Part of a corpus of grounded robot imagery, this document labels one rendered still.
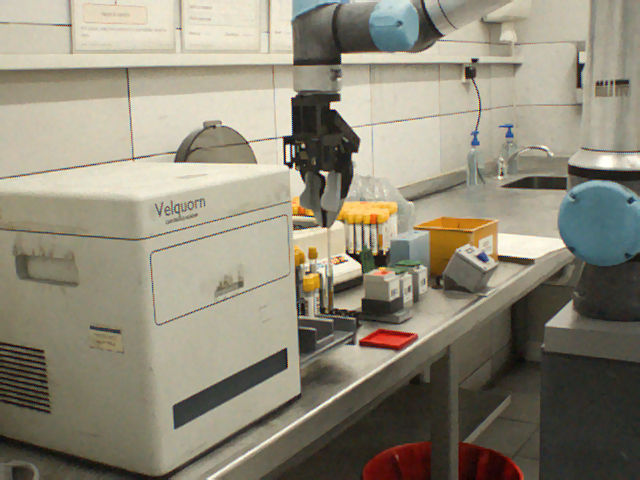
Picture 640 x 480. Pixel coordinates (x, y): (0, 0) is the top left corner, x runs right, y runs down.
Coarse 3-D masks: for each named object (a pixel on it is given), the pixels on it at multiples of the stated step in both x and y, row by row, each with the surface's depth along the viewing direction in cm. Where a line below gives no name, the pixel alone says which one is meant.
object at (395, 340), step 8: (368, 336) 135; (376, 336) 137; (384, 336) 137; (392, 336) 136; (400, 336) 136; (408, 336) 136; (416, 336) 135; (360, 344) 133; (368, 344) 132; (376, 344) 132; (384, 344) 131; (392, 344) 130; (400, 344) 130; (408, 344) 132
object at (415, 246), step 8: (408, 232) 170; (416, 232) 170; (424, 232) 170; (392, 240) 164; (400, 240) 163; (408, 240) 163; (416, 240) 165; (424, 240) 169; (392, 248) 164; (400, 248) 163; (408, 248) 163; (416, 248) 166; (424, 248) 169; (392, 256) 165; (400, 256) 164; (408, 256) 163; (416, 256) 166; (424, 256) 169; (392, 264) 165; (424, 264) 170; (432, 280) 170
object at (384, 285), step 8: (368, 272) 147; (376, 272) 147; (384, 272) 147; (392, 272) 147; (368, 280) 146; (376, 280) 145; (384, 280) 145; (392, 280) 145; (368, 288) 146; (376, 288) 146; (384, 288) 145; (392, 288) 145; (368, 296) 147; (376, 296) 146; (384, 296) 145; (392, 296) 146
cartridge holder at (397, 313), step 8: (400, 296) 147; (368, 304) 146; (376, 304) 146; (384, 304) 145; (392, 304) 145; (400, 304) 147; (360, 312) 147; (368, 312) 146; (376, 312) 146; (384, 312) 145; (392, 312) 145; (400, 312) 146; (408, 312) 146; (384, 320) 145; (392, 320) 144; (400, 320) 144
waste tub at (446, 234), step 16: (432, 224) 184; (448, 224) 187; (464, 224) 185; (480, 224) 183; (496, 224) 180; (432, 240) 176; (448, 240) 174; (464, 240) 172; (480, 240) 174; (496, 240) 181; (432, 256) 176; (448, 256) 174; (496, 256) 181; (432, 272) 177
